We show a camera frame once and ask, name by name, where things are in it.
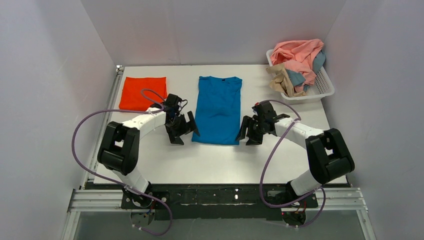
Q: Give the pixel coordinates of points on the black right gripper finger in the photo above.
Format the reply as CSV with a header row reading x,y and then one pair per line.
x,y
244,128
254,139

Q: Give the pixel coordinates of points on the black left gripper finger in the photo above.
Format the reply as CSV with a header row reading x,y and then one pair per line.
x,y
192,124
174,138

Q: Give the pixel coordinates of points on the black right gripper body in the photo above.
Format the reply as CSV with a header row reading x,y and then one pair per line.
x,y
254,126

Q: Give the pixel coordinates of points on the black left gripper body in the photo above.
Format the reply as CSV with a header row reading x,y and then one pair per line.
x,y
180,125

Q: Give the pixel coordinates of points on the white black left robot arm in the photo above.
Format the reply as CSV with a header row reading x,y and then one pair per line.
x,y
120,145

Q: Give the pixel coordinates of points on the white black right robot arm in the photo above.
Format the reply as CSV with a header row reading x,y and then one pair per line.
x,y
327,153

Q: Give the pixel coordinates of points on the beige t shirt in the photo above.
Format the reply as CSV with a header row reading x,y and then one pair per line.
x,y
282,83

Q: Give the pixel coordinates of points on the folded orange t shirt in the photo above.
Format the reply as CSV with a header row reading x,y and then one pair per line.
x,y
138,93

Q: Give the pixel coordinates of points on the grey blue t shirt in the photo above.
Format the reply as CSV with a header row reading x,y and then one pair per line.
x,y
303,76

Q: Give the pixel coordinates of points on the white plastic laundry basket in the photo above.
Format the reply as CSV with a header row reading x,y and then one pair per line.
x,y
321,88

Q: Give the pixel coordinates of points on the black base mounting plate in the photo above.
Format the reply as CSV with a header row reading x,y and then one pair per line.
x,y
217,201

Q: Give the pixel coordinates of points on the pink t shirt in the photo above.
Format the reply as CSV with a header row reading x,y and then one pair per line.
x,y
303,51

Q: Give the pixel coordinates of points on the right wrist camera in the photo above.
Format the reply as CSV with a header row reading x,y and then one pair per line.
x,y
264,112

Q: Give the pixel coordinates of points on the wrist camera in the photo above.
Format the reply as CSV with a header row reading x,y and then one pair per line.
x,y
173,104
264,112

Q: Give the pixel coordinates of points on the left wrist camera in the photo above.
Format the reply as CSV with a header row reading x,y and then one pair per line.
x,y
173,104

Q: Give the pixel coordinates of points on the aluminium frame rail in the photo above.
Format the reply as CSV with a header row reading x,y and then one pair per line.
x,y
109,200

